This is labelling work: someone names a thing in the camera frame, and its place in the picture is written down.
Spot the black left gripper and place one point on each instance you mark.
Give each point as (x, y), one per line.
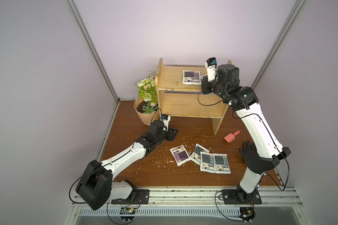
(170, 134)

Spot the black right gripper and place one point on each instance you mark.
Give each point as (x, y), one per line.
(206, 87)

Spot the purple coffee bag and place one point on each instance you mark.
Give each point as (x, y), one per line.
(191, 77)
(204, 77)
(180, 155)

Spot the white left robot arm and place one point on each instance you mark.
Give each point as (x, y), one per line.
(97, 186)

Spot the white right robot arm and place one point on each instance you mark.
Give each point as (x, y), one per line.
(264, 152)

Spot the wooden two-tier shelf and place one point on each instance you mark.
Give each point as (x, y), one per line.
(183, 100)

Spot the tilted teal coffee bag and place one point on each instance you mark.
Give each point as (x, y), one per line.
(196, 154)

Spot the middle teal coffee bag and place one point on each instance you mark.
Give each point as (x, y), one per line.
(207, 163)

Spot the right teal coffee bag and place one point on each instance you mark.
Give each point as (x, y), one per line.
(221, 164)

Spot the beige ribbed plant pot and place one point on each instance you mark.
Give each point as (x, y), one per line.
(146, 118)

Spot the green artificial flower plant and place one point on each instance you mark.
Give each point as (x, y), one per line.
(147, 91)

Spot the pink plastic scoop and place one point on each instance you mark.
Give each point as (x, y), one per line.
(231, 137)

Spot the left connector board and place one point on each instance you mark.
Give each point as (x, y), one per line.
(127, 214)

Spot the connector board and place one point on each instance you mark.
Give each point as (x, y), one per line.
(127, 214)
(247, 214)

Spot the right connector board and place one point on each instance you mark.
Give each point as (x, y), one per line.
(247, 214)

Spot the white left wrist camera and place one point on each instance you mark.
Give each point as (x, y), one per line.
(165, 119)

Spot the aluminium front rail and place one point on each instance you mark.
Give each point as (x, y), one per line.
(208, 196)

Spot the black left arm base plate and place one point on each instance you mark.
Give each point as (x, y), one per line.
(138, 196)

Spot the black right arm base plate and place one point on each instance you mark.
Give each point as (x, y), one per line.
(235, 197)

